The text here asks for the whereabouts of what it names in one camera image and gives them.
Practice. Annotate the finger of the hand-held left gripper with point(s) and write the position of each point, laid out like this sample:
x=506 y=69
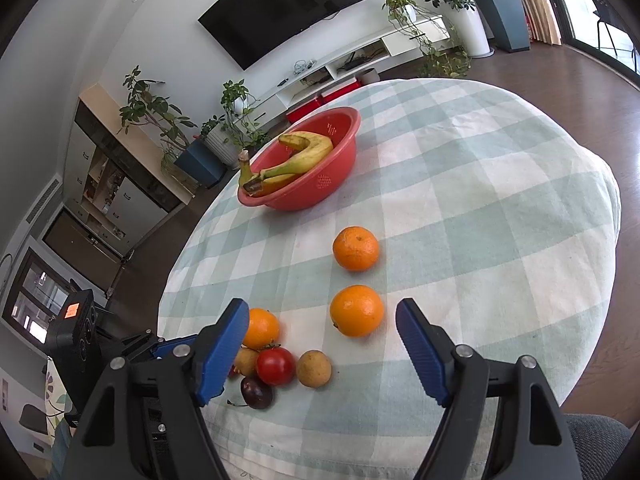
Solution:
x=170 y=348

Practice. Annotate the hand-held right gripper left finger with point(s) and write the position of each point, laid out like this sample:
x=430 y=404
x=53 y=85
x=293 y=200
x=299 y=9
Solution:
x=220 y=350

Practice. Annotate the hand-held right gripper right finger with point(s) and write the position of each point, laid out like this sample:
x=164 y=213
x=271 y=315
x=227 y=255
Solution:
x=422 y=350

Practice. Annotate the small brown round fruit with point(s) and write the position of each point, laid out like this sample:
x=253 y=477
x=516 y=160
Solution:
x=314 y=368
x=246 y=361

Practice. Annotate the orange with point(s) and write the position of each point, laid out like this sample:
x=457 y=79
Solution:
x=260 y=328
x=357 y=310
x=356 y=248

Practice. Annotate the dark purple plum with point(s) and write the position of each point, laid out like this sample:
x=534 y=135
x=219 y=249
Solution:
x=257 y=392

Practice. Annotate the red tomato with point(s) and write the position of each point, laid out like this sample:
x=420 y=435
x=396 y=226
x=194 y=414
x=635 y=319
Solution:
x=275 y=366

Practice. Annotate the yellow banana with pale stub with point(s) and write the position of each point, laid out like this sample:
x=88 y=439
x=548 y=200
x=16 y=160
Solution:
x=245 y=172

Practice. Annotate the red plastic colander bowl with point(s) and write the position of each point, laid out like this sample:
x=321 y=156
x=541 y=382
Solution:
x=320 y=185

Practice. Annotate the yellow banana with dark stem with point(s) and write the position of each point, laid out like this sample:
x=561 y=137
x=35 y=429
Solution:
x=312 y=152

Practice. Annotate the dark framed window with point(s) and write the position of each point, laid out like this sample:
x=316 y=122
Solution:
x=35 y=285

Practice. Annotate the green checked tablecloth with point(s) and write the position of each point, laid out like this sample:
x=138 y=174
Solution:
x=475 y=210

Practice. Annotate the built-in storage cabinet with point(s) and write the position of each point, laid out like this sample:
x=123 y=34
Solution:
x=125 y=180

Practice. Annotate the tall plant in blue pot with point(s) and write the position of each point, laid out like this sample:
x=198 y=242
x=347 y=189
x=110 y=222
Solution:
x=200 y=162

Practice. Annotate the grey fabric seat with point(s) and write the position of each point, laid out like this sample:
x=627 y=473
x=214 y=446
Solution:
x=595 y=440

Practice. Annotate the plant in ribbed white pot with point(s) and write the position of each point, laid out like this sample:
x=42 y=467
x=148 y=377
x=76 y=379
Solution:
x=220 y=142

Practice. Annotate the trailing pothos in white pot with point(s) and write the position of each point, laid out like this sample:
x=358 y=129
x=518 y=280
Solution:
x=407 y=12
x=239 y=105

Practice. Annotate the red storage box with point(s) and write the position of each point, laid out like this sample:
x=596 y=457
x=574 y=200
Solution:
x=342 y=91
x=302 y=110

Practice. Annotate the grey round container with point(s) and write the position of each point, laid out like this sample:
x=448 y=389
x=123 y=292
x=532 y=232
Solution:
x=370 y=75

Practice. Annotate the black set-top box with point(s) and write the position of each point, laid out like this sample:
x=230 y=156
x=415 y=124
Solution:
x=351 y=63

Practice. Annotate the white television cabinet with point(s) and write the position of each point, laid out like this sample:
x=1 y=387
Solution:
x=400 y=42

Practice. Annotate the leafy plant in tall white pot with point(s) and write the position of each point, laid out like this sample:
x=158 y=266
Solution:
x=472 y=30

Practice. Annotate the large-leaf plant in grey-blue pot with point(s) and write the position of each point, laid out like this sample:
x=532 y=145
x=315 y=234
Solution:
x=507 y=20

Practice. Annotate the beige curtain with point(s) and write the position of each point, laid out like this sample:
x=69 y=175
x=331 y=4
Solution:
x=530 y=0

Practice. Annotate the glass sliding door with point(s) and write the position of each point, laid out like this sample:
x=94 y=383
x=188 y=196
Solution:
x=557 y=5

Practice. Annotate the black metal chair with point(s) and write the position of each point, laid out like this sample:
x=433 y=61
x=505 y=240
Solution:
x=607 y=10

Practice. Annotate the wall-mounted black television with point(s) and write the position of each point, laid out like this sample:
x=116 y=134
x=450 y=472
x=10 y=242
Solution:
x=280 y=10

